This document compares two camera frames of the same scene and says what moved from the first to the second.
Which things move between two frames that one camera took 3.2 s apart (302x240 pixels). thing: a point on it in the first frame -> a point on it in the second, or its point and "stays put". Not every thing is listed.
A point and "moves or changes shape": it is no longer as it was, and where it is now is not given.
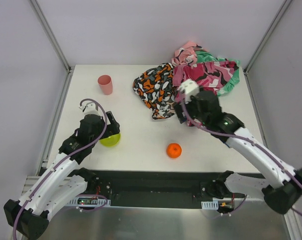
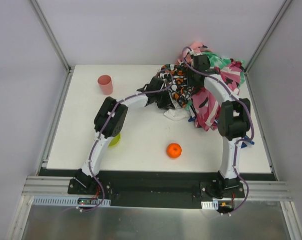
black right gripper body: (182, 113) -> (191, 81)
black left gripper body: (111, 125) -> (164, 101)
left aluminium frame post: (55, 43) stays put
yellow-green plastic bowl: (111, 141) stays put
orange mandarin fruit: (174, 150) stays put
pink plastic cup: (105, 83) stays put
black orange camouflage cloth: (156, 86) moves or changes shape
